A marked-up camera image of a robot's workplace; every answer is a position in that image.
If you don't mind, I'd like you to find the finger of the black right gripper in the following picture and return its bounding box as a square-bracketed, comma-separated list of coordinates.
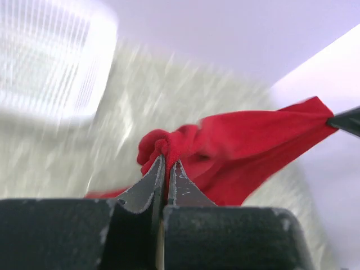
[327, 106, 360, 137]

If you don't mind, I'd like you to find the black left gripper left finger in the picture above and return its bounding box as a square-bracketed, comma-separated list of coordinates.
[1, 157, 165, 269]

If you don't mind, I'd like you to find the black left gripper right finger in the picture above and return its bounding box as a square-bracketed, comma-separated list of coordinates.
[163, 162, 314, 269]

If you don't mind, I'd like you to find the red t shirt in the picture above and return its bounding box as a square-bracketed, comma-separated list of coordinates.
[84, 96, 338, 208]

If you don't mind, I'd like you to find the white plastic basket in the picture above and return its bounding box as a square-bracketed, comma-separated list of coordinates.
[1, 1, 118, 119]

